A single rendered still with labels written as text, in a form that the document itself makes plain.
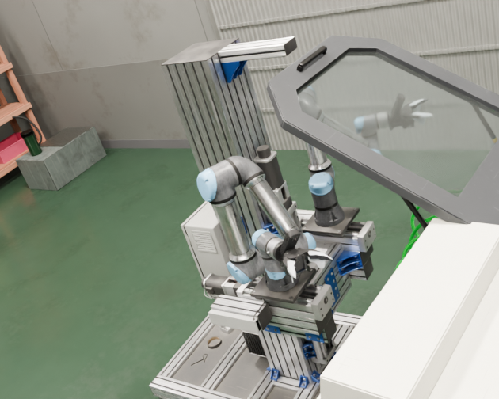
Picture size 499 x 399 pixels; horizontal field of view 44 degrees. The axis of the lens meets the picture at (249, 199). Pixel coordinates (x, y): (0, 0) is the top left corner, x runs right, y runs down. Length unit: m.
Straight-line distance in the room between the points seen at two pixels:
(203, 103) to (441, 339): 1.46
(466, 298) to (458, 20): 3.79
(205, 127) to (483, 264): 1.37
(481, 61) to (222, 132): 3.13
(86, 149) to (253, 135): 5.30
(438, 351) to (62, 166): 6.47
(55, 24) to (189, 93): 5.45
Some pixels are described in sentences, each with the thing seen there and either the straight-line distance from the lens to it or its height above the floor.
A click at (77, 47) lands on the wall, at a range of 7.83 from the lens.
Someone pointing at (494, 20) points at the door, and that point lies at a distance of 5.19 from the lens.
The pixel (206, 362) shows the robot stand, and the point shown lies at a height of 0.21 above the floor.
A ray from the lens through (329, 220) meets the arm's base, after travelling 2.99.
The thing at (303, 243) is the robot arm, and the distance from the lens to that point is 2.33.
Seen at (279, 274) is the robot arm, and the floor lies 1.31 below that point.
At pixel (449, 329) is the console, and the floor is 1.54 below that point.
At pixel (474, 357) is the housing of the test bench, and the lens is 1.63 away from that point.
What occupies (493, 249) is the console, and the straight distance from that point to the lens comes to 1.82.
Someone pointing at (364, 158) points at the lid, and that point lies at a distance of 1.98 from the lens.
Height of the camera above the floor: 2.63
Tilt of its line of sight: 27 degrees down
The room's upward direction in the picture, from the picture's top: 18 degrees counter-clockwise
